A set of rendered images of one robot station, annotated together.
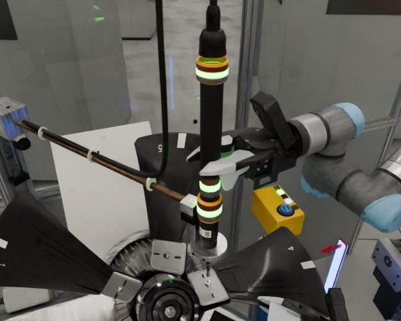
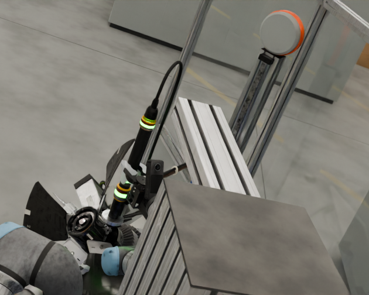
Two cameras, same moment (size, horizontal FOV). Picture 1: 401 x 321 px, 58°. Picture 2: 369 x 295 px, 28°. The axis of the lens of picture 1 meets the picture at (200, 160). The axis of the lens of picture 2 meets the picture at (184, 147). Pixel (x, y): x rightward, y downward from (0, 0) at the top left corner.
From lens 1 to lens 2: 2.08 m
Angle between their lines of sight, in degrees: 68
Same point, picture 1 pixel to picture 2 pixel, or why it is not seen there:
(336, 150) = not seen: hidden behind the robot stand
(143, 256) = (127, 229)
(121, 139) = not seen: hidden behind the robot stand
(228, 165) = (123, 165)
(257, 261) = (118, 278)
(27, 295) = (109, 195)
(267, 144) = (140, 180)
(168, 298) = (88, 217)
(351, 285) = not seen: outside the picture
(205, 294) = (94, 244)
